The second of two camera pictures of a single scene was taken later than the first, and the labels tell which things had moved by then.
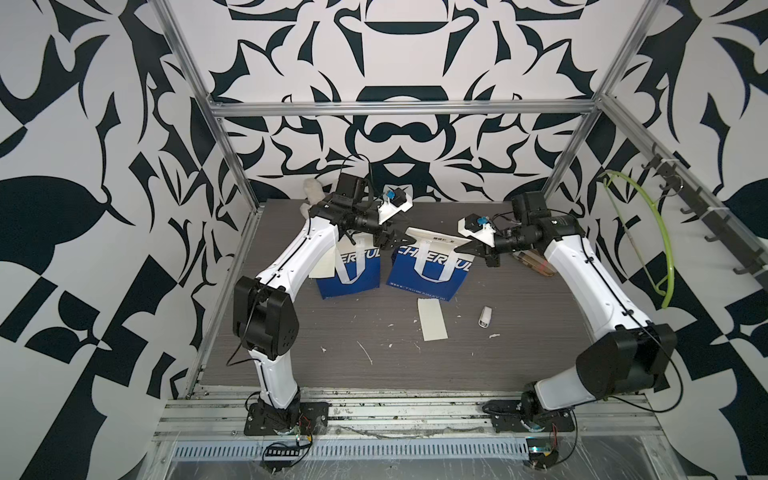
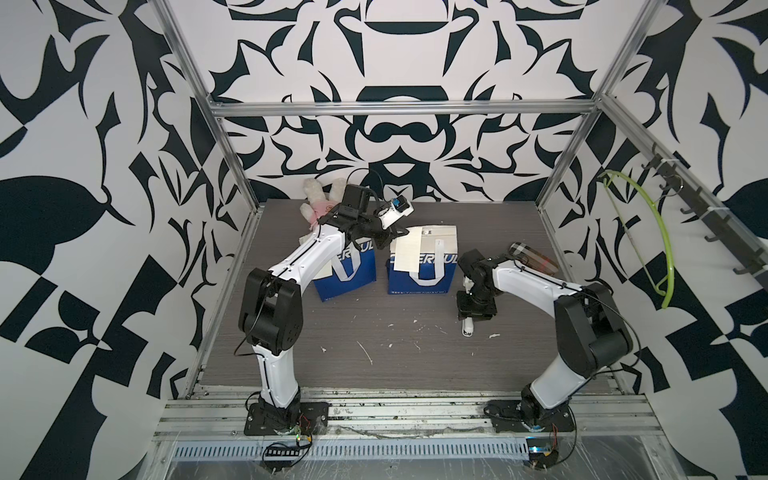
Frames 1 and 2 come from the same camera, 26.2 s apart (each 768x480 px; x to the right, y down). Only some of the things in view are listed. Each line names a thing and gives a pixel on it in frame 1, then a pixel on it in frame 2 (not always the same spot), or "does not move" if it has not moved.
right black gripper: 481,249 → 462,310
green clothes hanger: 671,278 does not move
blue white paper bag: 429,264 does not move
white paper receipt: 433,322 → 408,250
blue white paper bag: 357,266 does not move
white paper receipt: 325,265 does not move
